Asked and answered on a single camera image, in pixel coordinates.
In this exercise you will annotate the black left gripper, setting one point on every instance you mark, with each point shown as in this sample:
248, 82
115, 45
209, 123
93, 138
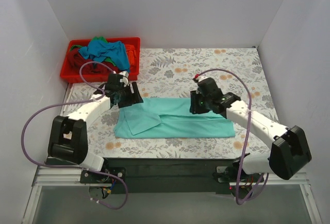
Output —
129, 94

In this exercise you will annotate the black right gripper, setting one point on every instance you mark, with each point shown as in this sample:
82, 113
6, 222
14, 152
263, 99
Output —
197, 103

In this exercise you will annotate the aluminium frame rail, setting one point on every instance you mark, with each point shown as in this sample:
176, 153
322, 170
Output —
70, 177

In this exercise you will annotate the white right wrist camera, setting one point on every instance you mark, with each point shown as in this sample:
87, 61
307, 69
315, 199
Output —
198, 78

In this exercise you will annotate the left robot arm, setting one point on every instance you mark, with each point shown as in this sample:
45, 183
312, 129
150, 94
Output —
69, 140

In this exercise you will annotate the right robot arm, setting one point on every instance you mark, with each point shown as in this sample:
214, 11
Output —
289, 150

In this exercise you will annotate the mint green t shirt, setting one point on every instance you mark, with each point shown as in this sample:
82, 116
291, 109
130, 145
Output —
163, 118

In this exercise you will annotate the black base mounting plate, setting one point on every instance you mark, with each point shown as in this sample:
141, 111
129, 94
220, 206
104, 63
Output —
174, 175

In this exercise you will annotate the red plastic bin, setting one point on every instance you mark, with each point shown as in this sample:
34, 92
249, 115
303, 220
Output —
94, 71

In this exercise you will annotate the orange t shirt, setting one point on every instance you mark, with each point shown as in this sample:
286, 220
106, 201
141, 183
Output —
132, 56

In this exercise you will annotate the blue t shirt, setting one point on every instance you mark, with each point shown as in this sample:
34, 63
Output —
99, 50

